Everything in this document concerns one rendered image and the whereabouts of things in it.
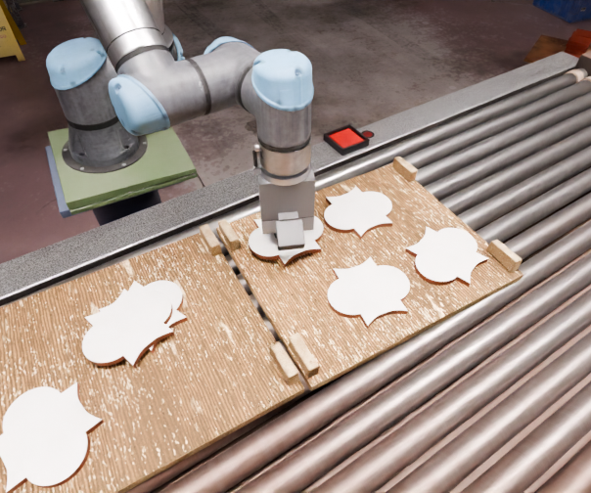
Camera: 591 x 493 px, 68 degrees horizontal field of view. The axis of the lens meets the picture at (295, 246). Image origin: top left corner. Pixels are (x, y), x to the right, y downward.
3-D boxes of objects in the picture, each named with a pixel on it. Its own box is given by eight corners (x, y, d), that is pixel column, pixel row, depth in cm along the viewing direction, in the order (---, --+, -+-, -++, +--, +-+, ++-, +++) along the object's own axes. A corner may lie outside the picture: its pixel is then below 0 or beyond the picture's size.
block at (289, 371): (268, 353, 63) (267, 343, 60) (280, 347, 63) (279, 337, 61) (289, 387, 59) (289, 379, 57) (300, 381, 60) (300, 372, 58)
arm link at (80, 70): (56, 105, 95) (30, 42, 85) (115, 88, 101) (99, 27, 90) (74, 131, 89) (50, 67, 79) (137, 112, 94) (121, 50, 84)
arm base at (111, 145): (70, 134, 104) (55, 97, 97) (135, 125, 108) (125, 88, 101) (71, 173, 95) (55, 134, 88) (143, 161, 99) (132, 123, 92)
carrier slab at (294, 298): (216, 233, 81) (215, 227, 80) (393, 167, 94) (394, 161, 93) (311, 392, 60) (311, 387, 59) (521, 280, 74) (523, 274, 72)
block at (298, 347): (287, 345, 63) (287, 336, 61) (298, 340, 64) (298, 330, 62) (308, 380, 60) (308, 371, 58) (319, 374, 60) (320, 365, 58)
